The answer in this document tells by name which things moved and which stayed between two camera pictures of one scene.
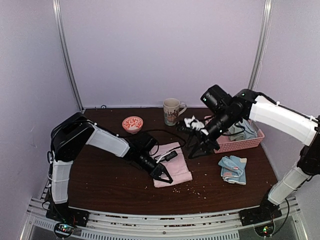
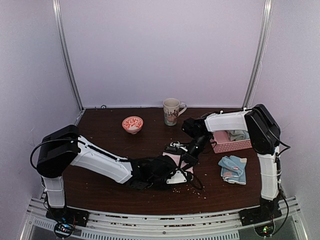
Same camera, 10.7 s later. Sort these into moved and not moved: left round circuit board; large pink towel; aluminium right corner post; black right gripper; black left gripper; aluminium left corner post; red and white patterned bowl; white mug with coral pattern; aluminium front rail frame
Moved: black right gripper; large pink towel; black left gripper
Not moved: red and white patterned bowl; aluminium front rail frame; left round circuit board; white mug with coral pattern; aluminium left corner post; aluminium right corner post
